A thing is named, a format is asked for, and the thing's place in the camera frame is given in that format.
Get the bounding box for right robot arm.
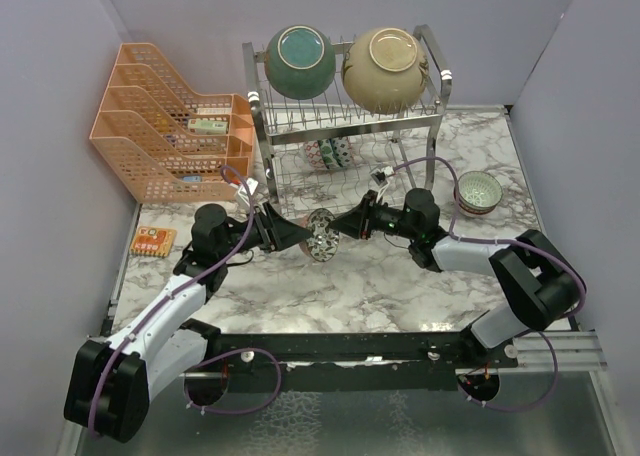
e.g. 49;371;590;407
329;189;586;367

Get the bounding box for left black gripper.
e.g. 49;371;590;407
218;201;313;260

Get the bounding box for green patterned small bowl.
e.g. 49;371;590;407
318;139;340;170

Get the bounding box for blue dotted small bowl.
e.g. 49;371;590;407
332;137;354;168

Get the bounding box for aluminium frame rail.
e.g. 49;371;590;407
514;331;607;372

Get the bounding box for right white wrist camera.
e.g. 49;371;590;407
370;166;395;203

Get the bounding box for large cream ceramic bowl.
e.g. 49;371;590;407
341;27;429;115

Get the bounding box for large teal ceramic bowl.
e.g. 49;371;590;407
264;25;336;100

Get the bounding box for dark red patterned bowl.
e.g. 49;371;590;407
304;141;326;170

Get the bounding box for orange plastic file organizer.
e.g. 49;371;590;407
89;43;256;203

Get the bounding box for steel two-tier dish rack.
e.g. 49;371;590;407
242;24;453;208

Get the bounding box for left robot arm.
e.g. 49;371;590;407
63;203;312;442

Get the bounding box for pink patterned small bowl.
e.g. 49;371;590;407
299;208;339;262

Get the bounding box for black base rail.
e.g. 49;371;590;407
180;331;517;402

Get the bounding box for green white box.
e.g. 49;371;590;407
187;118;229;136

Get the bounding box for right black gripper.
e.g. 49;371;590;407
329;191;418;241

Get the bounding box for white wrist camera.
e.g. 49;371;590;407
233;178;259;211
370;166;395;203

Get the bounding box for orange snack packet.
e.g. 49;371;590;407
129;226;177;258

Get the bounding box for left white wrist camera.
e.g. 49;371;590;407
233;178;259;211

